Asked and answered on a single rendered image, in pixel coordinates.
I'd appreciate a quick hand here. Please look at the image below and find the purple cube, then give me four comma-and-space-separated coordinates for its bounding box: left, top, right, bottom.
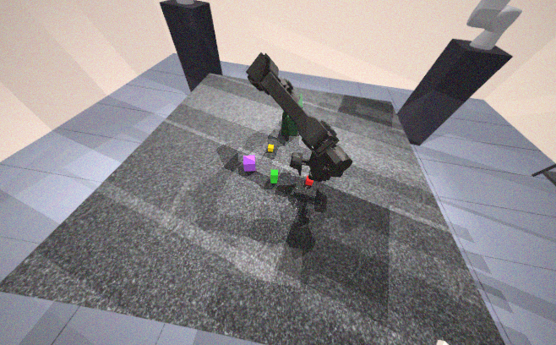
243, 156, 255, 172

